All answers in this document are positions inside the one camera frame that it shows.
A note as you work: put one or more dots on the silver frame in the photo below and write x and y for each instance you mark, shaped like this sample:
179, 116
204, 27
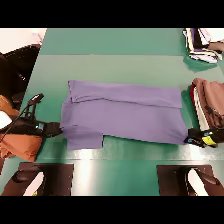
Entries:
133, 155

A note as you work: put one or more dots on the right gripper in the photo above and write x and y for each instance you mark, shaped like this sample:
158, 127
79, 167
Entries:
196, 137

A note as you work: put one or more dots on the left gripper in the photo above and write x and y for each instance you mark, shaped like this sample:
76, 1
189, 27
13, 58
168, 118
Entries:
52, 129

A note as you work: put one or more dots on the purple T-shirt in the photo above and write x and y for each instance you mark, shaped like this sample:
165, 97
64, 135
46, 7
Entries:
133, 115

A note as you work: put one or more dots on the brown garment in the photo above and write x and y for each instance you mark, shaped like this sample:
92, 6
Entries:
211, 100

